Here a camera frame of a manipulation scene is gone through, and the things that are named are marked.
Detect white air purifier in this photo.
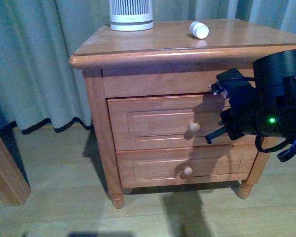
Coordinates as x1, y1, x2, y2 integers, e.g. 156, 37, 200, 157
109, 0, 154, 31

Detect white medicine bottle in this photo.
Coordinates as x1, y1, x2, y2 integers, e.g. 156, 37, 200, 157
189, 21, 209, 40

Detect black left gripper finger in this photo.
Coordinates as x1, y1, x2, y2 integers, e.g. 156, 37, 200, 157
204, 126, 227, 144

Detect grey curtain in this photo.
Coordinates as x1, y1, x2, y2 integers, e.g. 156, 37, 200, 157
0, 0, 296, 133

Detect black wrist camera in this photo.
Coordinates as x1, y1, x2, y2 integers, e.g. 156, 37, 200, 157
208, 68, 254, 99

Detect wooden furniture leg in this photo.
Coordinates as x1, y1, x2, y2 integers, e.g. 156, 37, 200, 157
0, 138, 31, 206

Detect wooden drawer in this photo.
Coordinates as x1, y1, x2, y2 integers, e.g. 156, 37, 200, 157
106, 93, 259, 152
116, 144, 257, 188

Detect wooden nightstand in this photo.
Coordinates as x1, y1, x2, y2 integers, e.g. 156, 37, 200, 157
70, 19, 296, 208

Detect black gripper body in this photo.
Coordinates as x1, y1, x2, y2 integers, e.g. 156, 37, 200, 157
220, 88, 261, 140

